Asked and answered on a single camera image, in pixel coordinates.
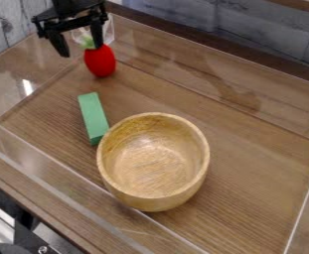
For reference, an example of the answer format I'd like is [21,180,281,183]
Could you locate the black metal bracket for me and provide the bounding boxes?
[13,221,52,254]

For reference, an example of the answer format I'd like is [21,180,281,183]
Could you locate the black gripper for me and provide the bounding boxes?
[32,0,108,58]

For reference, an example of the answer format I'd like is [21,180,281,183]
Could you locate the red plush strawberry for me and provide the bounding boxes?
[80,36,116,77]

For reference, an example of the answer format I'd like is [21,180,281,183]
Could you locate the green rectangular block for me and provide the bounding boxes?
[77,92,108,146]

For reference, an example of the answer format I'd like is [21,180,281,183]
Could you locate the wooden bowl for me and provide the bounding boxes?
[96,112,210,212]

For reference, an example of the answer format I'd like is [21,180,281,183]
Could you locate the clear acrylic tray walls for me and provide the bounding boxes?
[0,18,309,254]

